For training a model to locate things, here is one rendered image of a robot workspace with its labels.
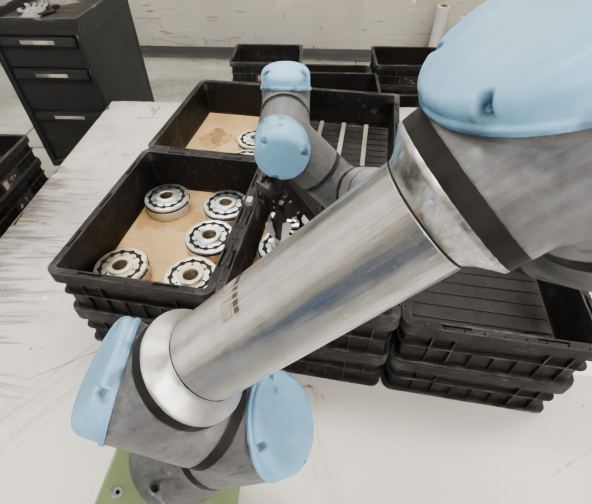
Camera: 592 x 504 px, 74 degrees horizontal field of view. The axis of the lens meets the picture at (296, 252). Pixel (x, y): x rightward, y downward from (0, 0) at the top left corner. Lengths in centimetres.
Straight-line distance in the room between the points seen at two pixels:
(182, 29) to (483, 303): 385
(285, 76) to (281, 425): 46
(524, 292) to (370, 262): 66
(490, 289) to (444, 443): 30
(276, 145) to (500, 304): 53
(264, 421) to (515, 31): 39
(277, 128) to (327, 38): 361
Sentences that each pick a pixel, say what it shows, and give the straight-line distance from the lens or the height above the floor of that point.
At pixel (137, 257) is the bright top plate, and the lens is 85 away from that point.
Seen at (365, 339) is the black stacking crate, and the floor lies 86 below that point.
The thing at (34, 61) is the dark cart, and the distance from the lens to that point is 244.
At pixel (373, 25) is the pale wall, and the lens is 412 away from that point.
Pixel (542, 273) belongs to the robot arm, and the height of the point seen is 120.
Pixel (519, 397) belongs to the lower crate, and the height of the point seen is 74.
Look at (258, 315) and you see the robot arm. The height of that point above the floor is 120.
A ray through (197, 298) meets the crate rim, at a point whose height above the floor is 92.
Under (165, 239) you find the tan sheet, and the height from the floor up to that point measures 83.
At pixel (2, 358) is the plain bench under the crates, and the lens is 103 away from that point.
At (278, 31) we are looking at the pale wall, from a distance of 413.
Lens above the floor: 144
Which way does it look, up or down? 46 degrees down
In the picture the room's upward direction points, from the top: straight up
